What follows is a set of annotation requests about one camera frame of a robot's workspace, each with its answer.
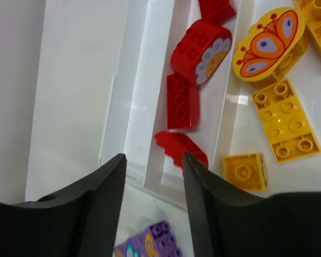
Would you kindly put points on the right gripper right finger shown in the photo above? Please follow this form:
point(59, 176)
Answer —
point(227, 221)

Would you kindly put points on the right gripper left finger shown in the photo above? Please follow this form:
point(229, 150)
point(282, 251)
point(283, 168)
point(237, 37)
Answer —
point(78, 220)

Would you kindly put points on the purple lego stack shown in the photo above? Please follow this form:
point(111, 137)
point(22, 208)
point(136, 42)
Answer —
point(156, 240)

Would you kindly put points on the red curved lego piece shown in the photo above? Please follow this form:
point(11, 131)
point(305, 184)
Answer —
point(175, 144)

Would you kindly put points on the yellow lego bricks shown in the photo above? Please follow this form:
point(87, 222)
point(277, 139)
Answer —
point(270, 139)

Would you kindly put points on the yellow round printed lego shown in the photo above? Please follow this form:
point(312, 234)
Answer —
point(272, 47)

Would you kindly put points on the red lego stack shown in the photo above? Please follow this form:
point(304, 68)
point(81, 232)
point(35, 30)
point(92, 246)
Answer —
point(196, 57)

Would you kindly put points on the white three-compartment tray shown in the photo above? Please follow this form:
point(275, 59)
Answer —
point(71, 136)

